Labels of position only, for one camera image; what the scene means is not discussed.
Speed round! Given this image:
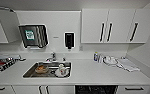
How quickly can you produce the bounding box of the orange bowl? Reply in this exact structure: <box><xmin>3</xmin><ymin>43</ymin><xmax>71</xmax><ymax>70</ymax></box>
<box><xmin>34</xmin><ymin>65</ymin><xmax>49</xmax><ymax>75</ymax></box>

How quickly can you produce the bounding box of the small white bottle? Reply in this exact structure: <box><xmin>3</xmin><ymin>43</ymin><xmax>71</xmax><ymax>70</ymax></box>
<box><xmin>98</xmin><ymin>53</ymin><xmax>105</xmax><ymax>64</ymax></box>

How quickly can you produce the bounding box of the small white wall label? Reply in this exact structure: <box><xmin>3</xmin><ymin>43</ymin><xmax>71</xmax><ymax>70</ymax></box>
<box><xmin>53</xmin><ymin>36</ymin><xmax>61</xmax><ymax>40</ymax></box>

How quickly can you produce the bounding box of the white two-door base cabinet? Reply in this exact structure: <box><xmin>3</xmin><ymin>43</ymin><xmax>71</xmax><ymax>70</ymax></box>
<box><xmin>12</xmin><ymin>85</ymin><xmax>76</xmax><ymax>94</ymax></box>

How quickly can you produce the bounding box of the white drawer unit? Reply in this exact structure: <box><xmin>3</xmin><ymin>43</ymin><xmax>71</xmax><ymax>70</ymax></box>
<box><xmin>0</xmin><ymin>85</ymin><xmax>15</xmax><ymax>94</ymax></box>
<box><xmin>117</xmin><ymin>84</ymin><xmax>150</xmax><ymax>94</ymax></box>

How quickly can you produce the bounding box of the chrome sink faucet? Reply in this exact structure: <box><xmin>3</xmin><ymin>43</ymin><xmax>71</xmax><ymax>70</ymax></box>
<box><xmin>45</xmin><ymin>52</ymin><xmax>58</xmax><ymax>63</ymax></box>

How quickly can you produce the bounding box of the black wall soap dispenser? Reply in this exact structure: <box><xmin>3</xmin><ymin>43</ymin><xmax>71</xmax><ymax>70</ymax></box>
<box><xmin>63</xmin><ymin>31</ymin><xmax>76</xmax><ymax>50</ymax></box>

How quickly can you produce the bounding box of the chrome sink soap pump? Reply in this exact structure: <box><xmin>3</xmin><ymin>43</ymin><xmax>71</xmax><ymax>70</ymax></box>
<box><xmin>61</xmin><ymin>57</ymin><xmax>67</xmax><ymax>63</ymax></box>

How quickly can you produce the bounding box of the black paper towel dispenser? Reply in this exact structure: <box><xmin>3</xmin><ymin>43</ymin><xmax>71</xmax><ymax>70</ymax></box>
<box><xmin>18</xmin><ymin>23</ymin><xmax>50</xmax><ymax>51</ymax></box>

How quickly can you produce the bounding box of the stainless steel sink basin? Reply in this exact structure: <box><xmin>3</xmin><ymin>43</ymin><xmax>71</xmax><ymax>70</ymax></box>
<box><xmin>22</xmin><ymin>61</ymin><xmax>73</xmax><ymax>80</ymax></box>

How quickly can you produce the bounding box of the white wall outlet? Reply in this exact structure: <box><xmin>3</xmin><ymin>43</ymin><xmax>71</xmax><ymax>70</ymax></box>
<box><xmin>78</xmin><ymin>45</ymin><xmax>83</xmax><ymax>53</ymax></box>

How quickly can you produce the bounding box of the white patterned cup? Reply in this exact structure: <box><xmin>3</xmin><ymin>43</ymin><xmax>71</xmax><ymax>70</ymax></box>
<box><xmin>56</xmin><ymin>64</ymin><xmax>69</xmax><ymax>78</ymax></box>

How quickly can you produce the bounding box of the stainless steel dishwasher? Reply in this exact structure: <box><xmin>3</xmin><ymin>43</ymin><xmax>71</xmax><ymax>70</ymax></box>
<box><xmin>74</xmin><ymin>85</ymin><xmax>120</xmax><ymax>94</ymax></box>

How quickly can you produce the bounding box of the blue dish soap bottle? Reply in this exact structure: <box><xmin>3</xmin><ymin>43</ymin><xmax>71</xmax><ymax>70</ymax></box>
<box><xmin>93</xmin><ymin>51</ymin><xmax>99</xmax><ymax>63</ymax></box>

